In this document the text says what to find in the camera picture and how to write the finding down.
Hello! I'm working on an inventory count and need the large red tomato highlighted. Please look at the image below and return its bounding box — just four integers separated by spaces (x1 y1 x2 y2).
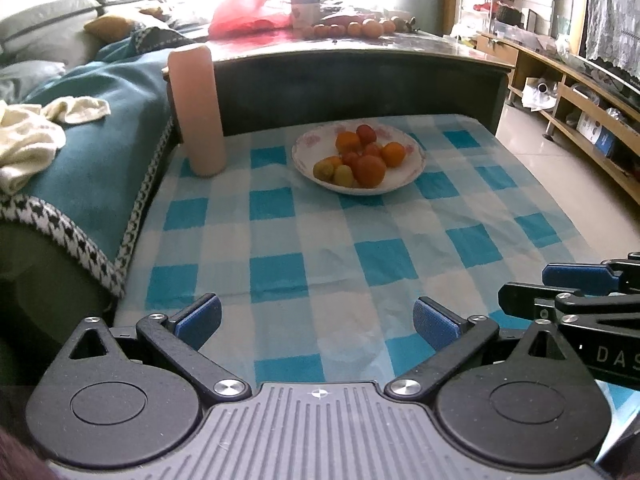
354 155 386 188

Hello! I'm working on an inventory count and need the small red tomato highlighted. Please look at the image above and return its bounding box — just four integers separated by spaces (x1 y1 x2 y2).
341 152 360 169

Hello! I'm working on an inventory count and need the lone green longan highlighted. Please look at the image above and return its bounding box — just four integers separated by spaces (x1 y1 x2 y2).
312 159 335 182

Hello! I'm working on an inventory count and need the wrinkled orange tangerine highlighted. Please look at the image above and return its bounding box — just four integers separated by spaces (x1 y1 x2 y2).
335 130 362 155

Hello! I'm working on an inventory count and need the blue checkered tablecloth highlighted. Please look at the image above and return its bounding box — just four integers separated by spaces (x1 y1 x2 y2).
113 112 640 411

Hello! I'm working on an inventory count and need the wooden shelf unit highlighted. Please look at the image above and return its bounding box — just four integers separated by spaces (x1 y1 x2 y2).
477 32 639 200

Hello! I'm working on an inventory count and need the teal houndstooth blanket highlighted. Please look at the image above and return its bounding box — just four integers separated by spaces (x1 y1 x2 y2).
1 27 191 297

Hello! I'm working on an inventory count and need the white floral plate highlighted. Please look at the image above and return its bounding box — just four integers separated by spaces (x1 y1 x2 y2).
292 119 426 196

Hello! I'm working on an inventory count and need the cream cloth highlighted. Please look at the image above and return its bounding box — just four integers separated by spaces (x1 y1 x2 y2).
1 96 111 195

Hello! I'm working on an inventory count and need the pink cylinder bottle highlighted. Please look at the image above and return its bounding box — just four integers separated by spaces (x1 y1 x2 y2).
167 44 227 177

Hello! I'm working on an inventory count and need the dark wooden cabinet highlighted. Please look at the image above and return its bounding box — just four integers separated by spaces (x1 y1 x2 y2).
208 30 512 136

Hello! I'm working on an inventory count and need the yellow pillow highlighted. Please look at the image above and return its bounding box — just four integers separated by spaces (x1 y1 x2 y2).
84 14 137 44

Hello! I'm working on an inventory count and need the red plastic bag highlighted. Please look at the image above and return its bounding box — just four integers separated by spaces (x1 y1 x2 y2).
208 0 291 40

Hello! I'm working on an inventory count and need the grey sofa cushion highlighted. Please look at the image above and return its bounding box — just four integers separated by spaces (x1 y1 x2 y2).
1 0 158 68

